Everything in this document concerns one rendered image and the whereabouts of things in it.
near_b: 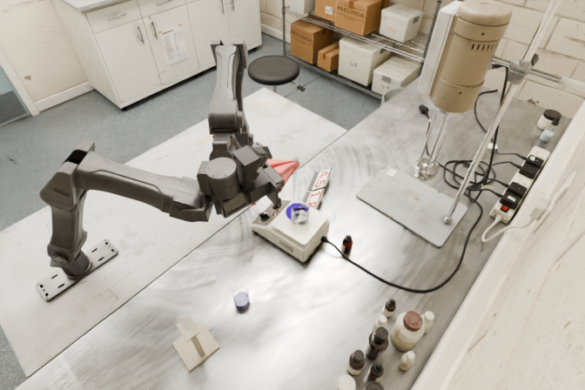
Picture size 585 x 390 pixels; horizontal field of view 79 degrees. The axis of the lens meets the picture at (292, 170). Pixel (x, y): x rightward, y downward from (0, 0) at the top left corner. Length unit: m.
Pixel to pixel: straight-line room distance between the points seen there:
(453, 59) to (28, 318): 1.18
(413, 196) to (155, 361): 0.86
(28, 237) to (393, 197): 1.12
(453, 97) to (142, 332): 0.92
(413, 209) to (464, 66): 0.50
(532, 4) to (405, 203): 2.06
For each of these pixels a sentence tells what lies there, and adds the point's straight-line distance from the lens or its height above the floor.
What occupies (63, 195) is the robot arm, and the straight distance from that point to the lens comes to 0.81.
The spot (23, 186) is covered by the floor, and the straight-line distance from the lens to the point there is 3.05.
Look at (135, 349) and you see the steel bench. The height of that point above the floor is 0.90.
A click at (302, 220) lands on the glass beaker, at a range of 0.95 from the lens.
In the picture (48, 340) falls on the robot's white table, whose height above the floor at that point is 0.90.
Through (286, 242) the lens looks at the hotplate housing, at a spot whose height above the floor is 0.96.
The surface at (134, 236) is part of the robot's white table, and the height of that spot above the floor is 0.90.
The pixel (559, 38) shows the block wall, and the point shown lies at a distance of 3.01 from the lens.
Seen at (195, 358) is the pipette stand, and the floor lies 0.91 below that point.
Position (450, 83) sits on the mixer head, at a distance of 0.89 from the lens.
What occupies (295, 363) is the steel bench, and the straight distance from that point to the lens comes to 0.92.
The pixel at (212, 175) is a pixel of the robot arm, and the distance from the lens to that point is 0.66.
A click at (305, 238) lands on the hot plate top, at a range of 0.96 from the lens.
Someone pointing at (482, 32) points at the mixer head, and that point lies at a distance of 0.84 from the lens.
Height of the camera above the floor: 1.78
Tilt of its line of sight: 45 degrees down
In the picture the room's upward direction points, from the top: straight up
